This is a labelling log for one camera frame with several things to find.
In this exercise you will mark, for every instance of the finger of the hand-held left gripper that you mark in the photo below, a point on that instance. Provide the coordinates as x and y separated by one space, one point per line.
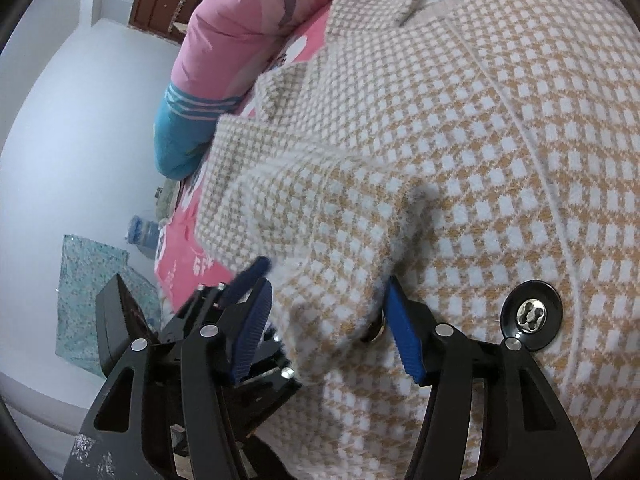
277 380
247 277

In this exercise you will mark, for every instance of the pink floral blanket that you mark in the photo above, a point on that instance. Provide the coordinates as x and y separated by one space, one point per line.
175 255

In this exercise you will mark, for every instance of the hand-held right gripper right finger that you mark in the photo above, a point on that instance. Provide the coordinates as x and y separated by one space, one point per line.
405 330

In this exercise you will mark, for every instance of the teal patterned floor mat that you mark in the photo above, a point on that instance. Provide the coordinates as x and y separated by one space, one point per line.
85 285

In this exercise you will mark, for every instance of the blue water jug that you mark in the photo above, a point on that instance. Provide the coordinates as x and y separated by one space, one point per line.
142 232

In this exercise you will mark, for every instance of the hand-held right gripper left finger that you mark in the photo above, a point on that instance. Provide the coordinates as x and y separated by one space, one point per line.
250 330

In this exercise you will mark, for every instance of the brown wooden door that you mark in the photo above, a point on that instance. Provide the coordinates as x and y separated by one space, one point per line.
155 5

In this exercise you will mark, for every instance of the green patterned cushion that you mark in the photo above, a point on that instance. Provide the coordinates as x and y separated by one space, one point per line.
165 205

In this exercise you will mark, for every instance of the pink and blue duvet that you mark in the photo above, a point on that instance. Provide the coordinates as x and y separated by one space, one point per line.
225 35

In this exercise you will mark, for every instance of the beige white checked sweater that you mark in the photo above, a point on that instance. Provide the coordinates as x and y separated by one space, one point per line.
450 160

